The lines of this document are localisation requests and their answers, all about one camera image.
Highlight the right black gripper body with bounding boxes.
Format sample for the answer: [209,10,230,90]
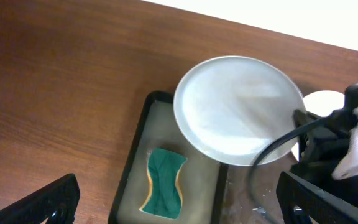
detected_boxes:
[289,108,358,215]

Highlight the light blue plate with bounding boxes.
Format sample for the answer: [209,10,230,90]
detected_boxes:
[173,55,306,166]

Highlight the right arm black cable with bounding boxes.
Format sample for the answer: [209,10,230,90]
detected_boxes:
[248,116,329,224]

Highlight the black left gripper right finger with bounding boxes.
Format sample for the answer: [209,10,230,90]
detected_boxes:
[276,172,358,224]

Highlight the green yellow sponge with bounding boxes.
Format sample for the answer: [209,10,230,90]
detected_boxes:
[139,148,187,220]

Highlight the black water tray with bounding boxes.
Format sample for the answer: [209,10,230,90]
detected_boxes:
[108,91,228,223]

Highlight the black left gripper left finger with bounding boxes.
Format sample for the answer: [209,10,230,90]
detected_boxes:
[0,174,80,224]

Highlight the white pink plate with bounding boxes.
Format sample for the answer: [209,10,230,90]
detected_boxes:
[291,90,344,162]

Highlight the brown serving tray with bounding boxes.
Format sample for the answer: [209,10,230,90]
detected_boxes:
[221,154,301,224]

